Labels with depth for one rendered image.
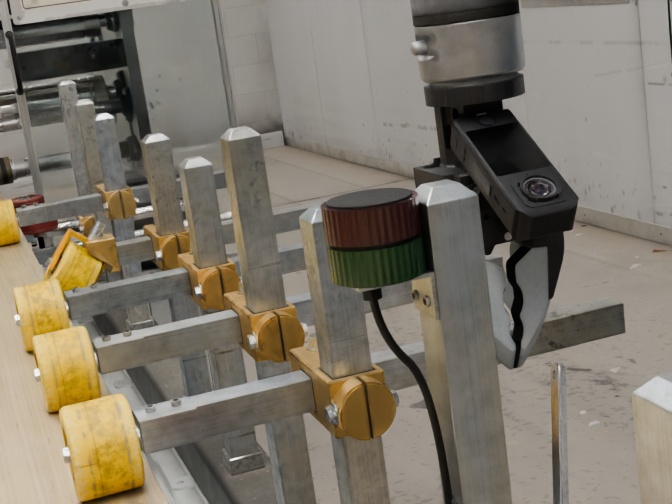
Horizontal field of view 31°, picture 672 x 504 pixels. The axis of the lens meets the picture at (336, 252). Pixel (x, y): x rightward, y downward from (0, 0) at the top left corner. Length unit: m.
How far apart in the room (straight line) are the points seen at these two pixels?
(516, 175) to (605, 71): 4.63
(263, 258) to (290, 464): 0.22
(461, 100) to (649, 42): 4.30
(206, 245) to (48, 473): 0.45
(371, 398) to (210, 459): 0.65
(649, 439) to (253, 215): 0.73
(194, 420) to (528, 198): 0.38
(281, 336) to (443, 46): 0.48
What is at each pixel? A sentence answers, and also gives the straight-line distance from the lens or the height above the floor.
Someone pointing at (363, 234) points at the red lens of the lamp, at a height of 1.15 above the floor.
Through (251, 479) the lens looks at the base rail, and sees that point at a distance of 1.54.
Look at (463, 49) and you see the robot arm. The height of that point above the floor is 1.23.
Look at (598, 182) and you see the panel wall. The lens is 5.61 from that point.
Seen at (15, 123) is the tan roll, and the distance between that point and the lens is 3.04.
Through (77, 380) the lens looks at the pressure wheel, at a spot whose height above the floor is 0.94.
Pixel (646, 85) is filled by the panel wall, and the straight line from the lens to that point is 5.19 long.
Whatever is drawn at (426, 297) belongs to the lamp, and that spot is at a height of 1.10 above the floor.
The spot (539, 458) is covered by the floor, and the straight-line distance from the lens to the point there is 3.24.
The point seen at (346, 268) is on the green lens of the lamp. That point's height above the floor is 1.13.
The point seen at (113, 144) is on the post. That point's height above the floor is 1.05.
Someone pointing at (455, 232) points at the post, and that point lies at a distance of 0.74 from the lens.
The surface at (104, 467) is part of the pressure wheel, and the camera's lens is 1.00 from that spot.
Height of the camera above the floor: 1.30
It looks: 13 degrees down
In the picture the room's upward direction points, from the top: 8 degrees counter-clockwise
